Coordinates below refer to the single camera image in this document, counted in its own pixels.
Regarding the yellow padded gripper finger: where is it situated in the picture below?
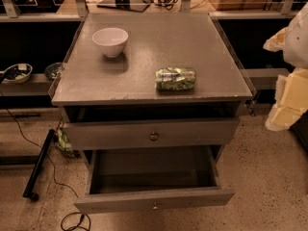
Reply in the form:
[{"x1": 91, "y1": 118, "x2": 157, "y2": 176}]
[{"x1": 265, "y1": 68, "x2": 308, "y2": 132}]

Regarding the grey drawer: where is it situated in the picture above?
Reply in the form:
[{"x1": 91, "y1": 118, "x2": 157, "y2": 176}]
[
  {"x1": 64, "y1": 105, "x2": 239, "y2": 150},
  {"x1": 75, "y1": 146, "x2": 234, "y2": 214}
]

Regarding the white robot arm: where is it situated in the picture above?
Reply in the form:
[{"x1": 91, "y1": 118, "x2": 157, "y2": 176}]
[{"x1": 263, "y1": 4, "x2": 308, "y2": 131}]

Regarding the grey wooden drawer cabinet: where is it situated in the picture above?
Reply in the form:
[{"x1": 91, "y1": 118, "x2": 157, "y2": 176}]
[{"x1": 48, "y1": 12, "x2": 257, "y2": 166}]

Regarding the grey top drawer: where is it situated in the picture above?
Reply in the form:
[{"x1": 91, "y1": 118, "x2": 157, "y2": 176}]
[{"x1": 64, "y1": 105, "x2": 239, "y2": 150}]

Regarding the green chip bag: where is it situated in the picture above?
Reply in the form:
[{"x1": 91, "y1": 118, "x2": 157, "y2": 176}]
[{"x1": 155, "y1": 67, "x2": 196, "y2": 91}]

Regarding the white ceramic bowl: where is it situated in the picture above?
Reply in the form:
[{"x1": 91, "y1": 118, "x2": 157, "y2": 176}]
[{"x1": 92, "y1": 28, "x2": 129, "y2": 58}]

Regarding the black monitor stand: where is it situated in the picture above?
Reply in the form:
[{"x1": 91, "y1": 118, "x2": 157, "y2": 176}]
[{"x1": 96, "y1": 0, "x2": 149, "y2": 13}]

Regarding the green bag on floor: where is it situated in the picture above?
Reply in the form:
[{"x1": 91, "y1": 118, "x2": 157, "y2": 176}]
[{"x1": 54, "y1": 122, "x2": 80, "y2": 159}]

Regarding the dark green plate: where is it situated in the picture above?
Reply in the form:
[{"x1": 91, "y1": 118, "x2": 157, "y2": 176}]
[{"x1": 44, "y1": 63, "x2": 63, "y2": 80}]

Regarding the grey low shelf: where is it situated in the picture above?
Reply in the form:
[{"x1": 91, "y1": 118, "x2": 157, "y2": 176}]
[{"x1": 0, "y1": 74, "x2": 52, "y2": 97}]

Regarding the white bowl on shelf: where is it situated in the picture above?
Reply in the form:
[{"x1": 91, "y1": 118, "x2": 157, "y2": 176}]
[{"x1": 0, "y1": 64, "x2": 33, "y2": 84}]

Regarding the black metal bar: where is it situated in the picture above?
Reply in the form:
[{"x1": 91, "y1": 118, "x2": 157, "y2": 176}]
[{"x1": 23, "y1": 129, "x2": 55, "y2": 201}]

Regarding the black floor cable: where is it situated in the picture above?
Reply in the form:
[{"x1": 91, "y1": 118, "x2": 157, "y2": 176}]
[{"x1": 0, "y1": 90, "x2": 92, "y2": 231}]

